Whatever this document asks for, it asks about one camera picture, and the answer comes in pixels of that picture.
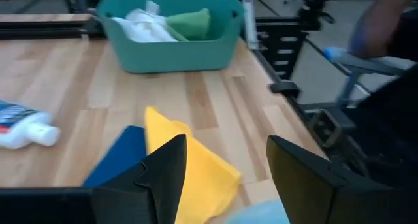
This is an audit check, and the white cloth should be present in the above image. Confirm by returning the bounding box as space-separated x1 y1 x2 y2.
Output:
110 0 179 44

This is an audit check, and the blue kitchen sponge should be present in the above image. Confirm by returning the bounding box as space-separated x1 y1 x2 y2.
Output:
82 125 148 188

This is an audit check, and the green cloth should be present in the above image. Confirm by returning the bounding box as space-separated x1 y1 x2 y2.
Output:
165 8 212 42

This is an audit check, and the teal plastic tub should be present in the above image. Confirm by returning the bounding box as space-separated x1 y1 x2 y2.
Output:
96 0 245 74

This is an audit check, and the yellow cloth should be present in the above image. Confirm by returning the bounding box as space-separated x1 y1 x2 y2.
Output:
144 106 242 224

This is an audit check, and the white lotion bottle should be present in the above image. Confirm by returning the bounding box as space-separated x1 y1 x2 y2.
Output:
0 99 61 150

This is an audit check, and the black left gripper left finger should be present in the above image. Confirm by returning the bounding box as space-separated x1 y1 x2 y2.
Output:
0 134 187 224

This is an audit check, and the black edge clamp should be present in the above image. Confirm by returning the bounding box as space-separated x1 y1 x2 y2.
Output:
269 81 300 99

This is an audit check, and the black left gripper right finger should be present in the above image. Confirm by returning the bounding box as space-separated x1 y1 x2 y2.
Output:
266 135 418 224

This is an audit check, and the grey office chair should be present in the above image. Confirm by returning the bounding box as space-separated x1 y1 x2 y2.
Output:
323 46 417 107

